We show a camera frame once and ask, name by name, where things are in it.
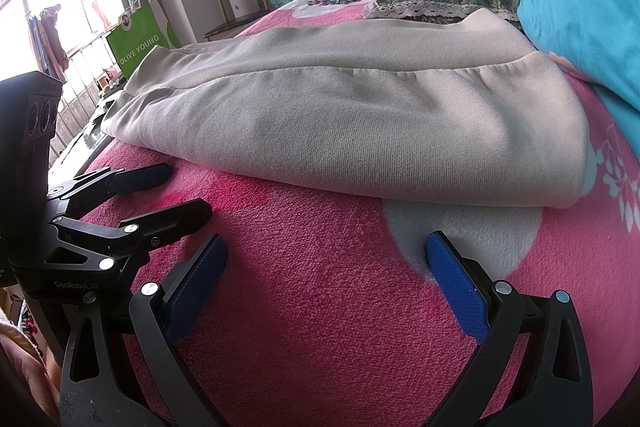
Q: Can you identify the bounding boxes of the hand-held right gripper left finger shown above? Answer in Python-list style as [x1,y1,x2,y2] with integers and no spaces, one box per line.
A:
[60,234,230,427]

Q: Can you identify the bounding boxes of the dark glossy side table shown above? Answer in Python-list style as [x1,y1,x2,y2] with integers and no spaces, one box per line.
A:
[47,92,123,180]

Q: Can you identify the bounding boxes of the pink fleece blanket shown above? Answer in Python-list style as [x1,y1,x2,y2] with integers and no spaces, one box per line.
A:
[80,0,640,427]

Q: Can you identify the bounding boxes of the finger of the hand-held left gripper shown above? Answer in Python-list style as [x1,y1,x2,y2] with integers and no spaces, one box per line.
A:
[47,163,173,208]
[52,199,214,276]

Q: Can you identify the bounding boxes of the hanging clothes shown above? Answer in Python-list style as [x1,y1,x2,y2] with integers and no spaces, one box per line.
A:
[22,4,71,82]

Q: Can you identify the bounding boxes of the person's left forearm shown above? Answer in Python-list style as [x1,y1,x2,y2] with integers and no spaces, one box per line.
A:
[0,307,63,427]

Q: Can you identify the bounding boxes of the blue cartoon print quilt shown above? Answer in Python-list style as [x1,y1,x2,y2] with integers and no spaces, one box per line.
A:
[516,0,640,148]

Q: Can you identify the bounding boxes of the beige zip jacket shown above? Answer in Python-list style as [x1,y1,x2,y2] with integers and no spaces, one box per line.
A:
[102,7,591,210]

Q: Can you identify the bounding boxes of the green paper shopping bag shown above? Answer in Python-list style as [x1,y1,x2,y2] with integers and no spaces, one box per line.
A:
[105,0,182,80]

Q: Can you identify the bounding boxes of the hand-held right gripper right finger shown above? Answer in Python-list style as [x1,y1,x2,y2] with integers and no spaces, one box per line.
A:
[424,231,596,427]

